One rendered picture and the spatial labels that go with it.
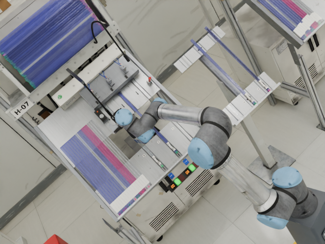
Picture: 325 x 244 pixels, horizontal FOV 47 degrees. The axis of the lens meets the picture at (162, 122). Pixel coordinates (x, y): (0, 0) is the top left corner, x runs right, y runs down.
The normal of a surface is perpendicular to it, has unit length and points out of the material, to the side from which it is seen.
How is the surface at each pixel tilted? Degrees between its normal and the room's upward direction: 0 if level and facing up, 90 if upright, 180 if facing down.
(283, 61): 90
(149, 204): 90
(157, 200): 90
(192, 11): 90
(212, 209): 0
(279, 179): 8
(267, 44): 0
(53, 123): 42
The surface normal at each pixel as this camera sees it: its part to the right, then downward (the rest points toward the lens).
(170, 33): 0.47, 0.34
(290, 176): -0.42, -0.75
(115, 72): -0.04, -0.25
